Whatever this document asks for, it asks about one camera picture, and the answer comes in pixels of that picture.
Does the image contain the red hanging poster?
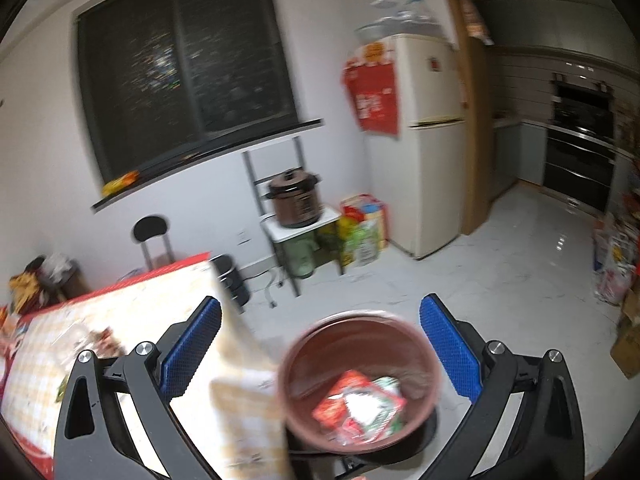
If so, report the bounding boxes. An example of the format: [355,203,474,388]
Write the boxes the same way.
[341,42,402,136]

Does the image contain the pile of printed bags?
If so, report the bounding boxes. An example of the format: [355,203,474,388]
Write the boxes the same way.
[592,212,640,306]

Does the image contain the black ribbed container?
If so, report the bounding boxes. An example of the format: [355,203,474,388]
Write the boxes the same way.
[210,254,251,313]

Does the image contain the red snack wrapper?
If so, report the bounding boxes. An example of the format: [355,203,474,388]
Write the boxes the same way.
[312,370,381,431]

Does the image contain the clear plastic containers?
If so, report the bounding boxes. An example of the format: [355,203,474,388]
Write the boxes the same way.
[355,0,446,43]

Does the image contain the yellow snack packet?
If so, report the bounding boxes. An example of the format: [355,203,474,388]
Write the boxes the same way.
[102,171,140,197]

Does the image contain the black round chair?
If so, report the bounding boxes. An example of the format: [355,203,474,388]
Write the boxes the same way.
[132,215,175,271]

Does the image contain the green plastic bucket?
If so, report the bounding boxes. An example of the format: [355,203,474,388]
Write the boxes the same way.
[285,237,318,279]

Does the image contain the dark window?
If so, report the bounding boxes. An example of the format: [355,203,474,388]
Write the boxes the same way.
[75,0,298,186]

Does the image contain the dark window sill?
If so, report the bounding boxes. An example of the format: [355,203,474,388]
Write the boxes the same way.
[91,118,325,213]

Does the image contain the brown pressure cooker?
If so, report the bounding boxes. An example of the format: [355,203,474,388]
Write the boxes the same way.
[267,170,323,229]

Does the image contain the wooden door frame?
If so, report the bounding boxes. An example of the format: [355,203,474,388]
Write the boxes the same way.
[435,0,496,236]

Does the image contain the black built-in oven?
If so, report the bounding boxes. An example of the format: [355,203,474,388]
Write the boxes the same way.
[542,72,618,213]

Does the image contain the grey kitchen cabinet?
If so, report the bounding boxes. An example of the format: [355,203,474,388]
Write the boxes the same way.
[492,115,548,186]

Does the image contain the white fridge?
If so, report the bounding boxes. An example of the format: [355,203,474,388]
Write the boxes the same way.
[362,34,468,261]

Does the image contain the metal shelf rack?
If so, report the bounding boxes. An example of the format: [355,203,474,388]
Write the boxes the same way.
[242,136,346,297]

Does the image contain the pile of snack packets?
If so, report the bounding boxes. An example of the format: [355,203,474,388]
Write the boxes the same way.
[7,255,81,311]

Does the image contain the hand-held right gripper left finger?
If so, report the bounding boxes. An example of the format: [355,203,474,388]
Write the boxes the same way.
[52,296,226,480]

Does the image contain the brown cardboard box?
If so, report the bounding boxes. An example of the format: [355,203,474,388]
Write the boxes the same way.
[610,280,640,378]

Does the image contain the brown plastic bin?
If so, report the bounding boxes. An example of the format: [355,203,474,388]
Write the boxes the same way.
[276,310,443,468]

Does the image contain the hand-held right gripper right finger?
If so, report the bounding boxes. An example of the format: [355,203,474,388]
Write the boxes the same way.
[415,294,586,480]

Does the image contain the green white snack wrapper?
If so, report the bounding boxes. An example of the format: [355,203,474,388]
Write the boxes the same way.
[350,376,406,445]

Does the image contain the green printed bag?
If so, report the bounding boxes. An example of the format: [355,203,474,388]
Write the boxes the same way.
[320,215,387,268]

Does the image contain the colourful cardboard box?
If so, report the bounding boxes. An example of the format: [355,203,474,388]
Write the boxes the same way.
[341,193,389,226]

